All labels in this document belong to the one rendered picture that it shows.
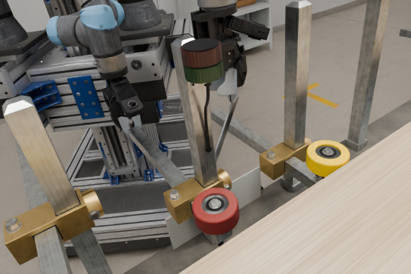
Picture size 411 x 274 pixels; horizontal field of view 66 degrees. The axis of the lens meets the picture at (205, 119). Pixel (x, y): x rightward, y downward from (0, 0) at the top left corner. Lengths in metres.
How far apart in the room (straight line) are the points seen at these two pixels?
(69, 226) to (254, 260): 0.28
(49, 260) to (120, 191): 1.23
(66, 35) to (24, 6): 2.29
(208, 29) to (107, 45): 0.29
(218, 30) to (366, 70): 0.44
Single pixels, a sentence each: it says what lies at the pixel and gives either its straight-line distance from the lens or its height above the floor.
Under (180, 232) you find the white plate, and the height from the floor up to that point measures 0.74.
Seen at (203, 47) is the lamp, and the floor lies 1.17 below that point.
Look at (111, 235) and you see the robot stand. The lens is 1.56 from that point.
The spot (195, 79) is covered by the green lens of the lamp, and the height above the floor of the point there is 1.13.
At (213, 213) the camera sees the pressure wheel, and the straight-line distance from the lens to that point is 0.55.
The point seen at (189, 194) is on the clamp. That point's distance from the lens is 0.64.
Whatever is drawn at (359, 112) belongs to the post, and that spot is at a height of 0.83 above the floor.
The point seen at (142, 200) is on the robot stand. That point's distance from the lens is 1.62.
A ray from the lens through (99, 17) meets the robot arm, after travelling 0.78.
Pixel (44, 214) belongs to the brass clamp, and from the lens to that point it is 0.56.
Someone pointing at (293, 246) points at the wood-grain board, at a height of 0.90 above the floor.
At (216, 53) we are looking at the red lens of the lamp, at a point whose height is 1.16.
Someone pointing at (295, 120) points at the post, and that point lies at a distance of 0.73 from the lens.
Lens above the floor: 1.31
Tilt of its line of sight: 32 degrees down
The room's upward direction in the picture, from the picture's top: 8 degrees counter-clockwise
